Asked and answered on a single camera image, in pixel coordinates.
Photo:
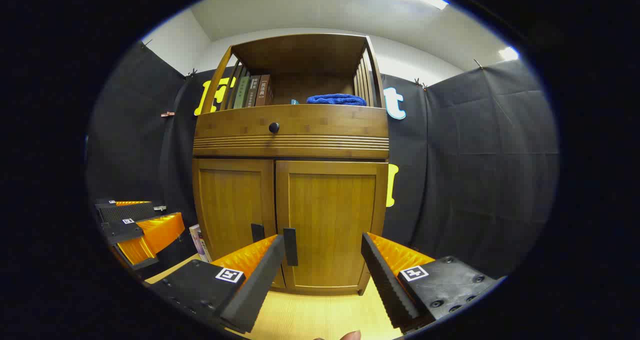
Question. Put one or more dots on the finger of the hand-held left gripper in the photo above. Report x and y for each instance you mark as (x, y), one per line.
(160, 232)
(127, 212)

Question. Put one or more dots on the wooden cabinet door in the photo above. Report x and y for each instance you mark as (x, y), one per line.
(330, 210)
(230, 205)

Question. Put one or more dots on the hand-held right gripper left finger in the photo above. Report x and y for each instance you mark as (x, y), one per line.
(255, 290)

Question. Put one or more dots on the ceiling light panel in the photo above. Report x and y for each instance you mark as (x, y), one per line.
(509, 54)

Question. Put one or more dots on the grey book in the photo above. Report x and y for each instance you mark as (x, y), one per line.
(253, 91)

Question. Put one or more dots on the brown book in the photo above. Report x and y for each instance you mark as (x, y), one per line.
(263, 90)

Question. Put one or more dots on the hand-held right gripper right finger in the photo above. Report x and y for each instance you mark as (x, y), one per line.
(385, 285)

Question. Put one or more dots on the wooden drawer with black knob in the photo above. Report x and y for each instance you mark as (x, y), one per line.
(325, 123)

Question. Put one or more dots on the green book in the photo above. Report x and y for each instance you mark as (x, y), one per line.
(242, 93)

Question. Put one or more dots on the black backdrop cloth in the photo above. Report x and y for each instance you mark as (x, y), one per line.
(475, 180)

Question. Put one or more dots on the wooden double-door shoe cabinet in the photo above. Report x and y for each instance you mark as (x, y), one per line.
(300, 50)

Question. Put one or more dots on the blue folded towel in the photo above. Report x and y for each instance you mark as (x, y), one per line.
(336, 100)

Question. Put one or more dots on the pink and white box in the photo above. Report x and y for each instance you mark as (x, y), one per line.
(200, 242)

